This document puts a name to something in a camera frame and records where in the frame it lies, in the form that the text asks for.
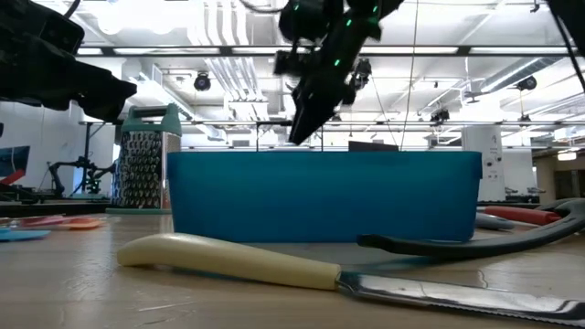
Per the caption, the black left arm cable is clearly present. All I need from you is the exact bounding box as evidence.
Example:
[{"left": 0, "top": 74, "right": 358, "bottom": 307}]
[{"left": 62, "top": 0, "right": 82, "bottom": 20}]

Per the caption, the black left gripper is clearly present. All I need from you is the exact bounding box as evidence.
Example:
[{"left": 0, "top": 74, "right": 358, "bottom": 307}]
[{"left": 0, "top": 0, "right": 138, "bottom": 122}]

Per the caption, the dark rounded mound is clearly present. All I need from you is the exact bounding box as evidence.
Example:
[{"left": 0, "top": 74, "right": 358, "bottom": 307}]
[{"left": 535, "top": 196, "right": 585, "bottom": 213}]

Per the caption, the teal plastic bin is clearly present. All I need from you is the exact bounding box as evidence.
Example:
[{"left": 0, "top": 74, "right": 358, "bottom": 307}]
[{"left": 166, "top": 150, "right": 484, "bottom": 244}]

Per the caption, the black upright pole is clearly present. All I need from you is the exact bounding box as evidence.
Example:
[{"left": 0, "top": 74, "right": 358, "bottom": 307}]
[{"left": 81, "top": 122, "right": 93, "bottom": 196}]

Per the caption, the red background object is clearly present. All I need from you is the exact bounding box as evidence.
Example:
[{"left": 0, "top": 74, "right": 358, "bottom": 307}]
[{"left": 0, "top": 168, "right": 27, "bottom": 186}]

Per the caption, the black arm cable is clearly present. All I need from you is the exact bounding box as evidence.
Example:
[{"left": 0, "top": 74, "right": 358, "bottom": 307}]
[
  {"left": 62, "top": 0, "right": 82, "bottom": 20},
  {"left": 549, "top": 7, "right": 585, "bottom": 92}
]

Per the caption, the black background screen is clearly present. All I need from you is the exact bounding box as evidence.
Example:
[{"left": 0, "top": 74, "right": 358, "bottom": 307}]
[{"left": 347, "top": 140, "right": 399, "bottom": 153}]

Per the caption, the grey background crossbar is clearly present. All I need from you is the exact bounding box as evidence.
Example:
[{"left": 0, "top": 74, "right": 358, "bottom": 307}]
[{"left": 77, "top": 119, "right": 585, "bottom": 129}]

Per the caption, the red-handled utensil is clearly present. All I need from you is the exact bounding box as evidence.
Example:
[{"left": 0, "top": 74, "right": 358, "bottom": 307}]
[{"left": 483, "top": 205, "right": 563, "bottom": 227}]

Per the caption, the dark background workbench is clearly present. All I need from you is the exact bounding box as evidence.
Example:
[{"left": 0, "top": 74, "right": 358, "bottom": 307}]
[{"left": 477, "top": 193, "right": 557, "bottom": 206}]

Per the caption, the thin hanging cable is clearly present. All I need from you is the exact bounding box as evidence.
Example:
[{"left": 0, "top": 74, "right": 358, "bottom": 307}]
[{"left": 399, "top": 0, "right": 420, "bottom": 152}]

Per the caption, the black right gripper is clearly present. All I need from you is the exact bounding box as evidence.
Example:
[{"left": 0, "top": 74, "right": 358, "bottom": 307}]
[{"left": 288, "top": 13, "right": 383, "bottom": 145}]

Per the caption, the green-handled metal box grater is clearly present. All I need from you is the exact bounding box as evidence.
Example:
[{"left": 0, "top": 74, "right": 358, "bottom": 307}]
[{"left": 105, "top": 102, "right": 183, "bottom": 216}]

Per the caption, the black overhead light beam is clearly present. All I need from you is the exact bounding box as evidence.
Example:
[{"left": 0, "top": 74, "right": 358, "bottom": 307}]
[{"left": 75, "top": 44, "right": 585, "bottom": 58}]

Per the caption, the blue mini spatula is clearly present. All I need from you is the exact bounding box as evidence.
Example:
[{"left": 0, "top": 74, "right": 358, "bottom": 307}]
[{"left": 0, "top": 228, "right": 52, "bottom": 243}]

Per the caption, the blue wall screen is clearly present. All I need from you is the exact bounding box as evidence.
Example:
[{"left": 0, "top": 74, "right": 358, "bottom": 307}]
[{"left": 0, "top": 145, "right": 31, "bottom": 179}]

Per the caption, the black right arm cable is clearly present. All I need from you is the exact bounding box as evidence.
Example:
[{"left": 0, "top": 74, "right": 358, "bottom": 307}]
[{"left": 549, "top": 7, "right": 585, "bottom": 92}]

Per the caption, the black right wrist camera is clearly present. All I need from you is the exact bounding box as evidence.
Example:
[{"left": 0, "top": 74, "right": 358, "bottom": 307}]
[{"left": 273, "top": 48, "right": 316, "bottom": 77}]

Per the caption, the dark background table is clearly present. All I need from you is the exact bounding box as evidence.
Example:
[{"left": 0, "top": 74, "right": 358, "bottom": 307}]
[{"left": 0, "top": 189, "right": 113, "bottom": 218}]

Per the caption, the cream-handled bread knife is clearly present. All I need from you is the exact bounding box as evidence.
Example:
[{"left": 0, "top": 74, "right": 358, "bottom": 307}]
[{"left": 116, "top": 232, "right": 585, "bottom": 328}]

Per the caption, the black slotted turner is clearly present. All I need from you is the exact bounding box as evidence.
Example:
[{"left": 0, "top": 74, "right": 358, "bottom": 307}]
[{"left": 356, "top": 199, "right": 585, "bottom": 260}]

